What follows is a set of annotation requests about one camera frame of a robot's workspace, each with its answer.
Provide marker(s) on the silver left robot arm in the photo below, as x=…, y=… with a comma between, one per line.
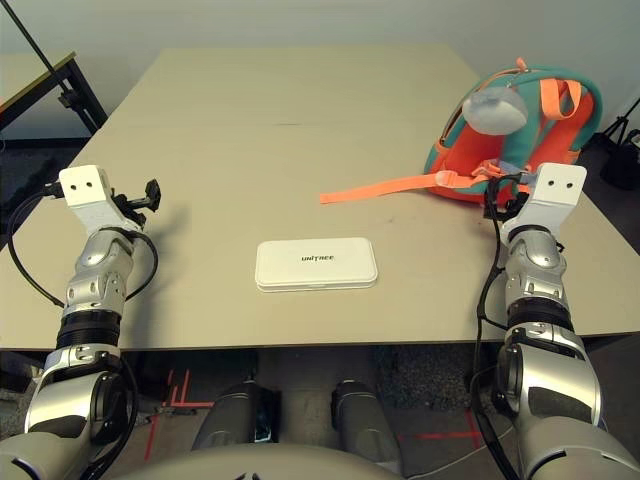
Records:
x=90, y=295

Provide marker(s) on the grey robot torso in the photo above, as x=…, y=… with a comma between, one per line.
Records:
x=250, y=465

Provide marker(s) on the teal and orange backpack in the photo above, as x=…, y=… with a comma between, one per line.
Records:
x=520, y=145

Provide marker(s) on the thin black stand pole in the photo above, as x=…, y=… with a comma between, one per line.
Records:
x=34, y=37

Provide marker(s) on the black-framed side table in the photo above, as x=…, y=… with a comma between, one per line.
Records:
x=35, y=80

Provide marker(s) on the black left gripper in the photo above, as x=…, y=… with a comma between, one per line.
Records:
x=152, y=195

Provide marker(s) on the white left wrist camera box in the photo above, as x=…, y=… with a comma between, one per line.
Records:
x=85, y=192

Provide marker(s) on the grey foam mat scrap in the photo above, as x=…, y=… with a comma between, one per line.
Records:
x=165, y=414

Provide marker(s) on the grey robot left leg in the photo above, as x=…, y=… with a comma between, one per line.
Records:
x=235, y=415

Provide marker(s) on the white Unitree pencil case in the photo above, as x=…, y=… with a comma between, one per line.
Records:
x=315, y=270

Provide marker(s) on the grey robot leg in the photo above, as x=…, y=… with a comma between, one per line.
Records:
x=235, y=415
x=365, y=420

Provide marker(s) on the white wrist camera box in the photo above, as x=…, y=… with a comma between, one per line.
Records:
x=85, y=192
x=550, y=195

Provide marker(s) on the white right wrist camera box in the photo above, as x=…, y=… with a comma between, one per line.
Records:
x=550, y=195

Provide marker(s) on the black bag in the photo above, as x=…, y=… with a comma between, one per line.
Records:
x=620, y=165

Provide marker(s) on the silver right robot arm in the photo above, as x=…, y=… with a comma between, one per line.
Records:
x=535, y=280

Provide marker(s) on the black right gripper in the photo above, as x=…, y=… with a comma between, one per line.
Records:
x=492, y=202

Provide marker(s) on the grey robot right leg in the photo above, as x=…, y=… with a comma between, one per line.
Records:
x=365, y=420

